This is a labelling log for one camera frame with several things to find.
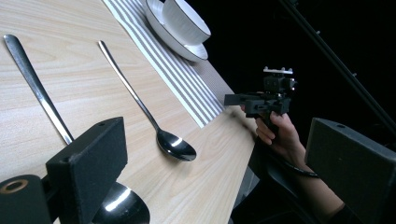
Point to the small steel spoon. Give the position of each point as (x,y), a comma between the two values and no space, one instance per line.
(137,99)

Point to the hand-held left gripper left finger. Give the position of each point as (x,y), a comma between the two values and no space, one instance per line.
(90,161)

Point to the white plate with dark rim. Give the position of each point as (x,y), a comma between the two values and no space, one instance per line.
(186,51)

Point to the black metal stand bar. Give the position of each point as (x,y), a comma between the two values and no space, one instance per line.
(342,68)

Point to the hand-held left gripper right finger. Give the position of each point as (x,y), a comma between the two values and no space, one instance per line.
(348,161)

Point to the white bowl with dark rim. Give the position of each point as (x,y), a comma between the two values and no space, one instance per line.
(183,21)

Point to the large steel spoon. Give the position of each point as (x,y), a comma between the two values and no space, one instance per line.
(34,84)

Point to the grey white striped placemat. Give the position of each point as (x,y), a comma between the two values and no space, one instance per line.
(186,84)

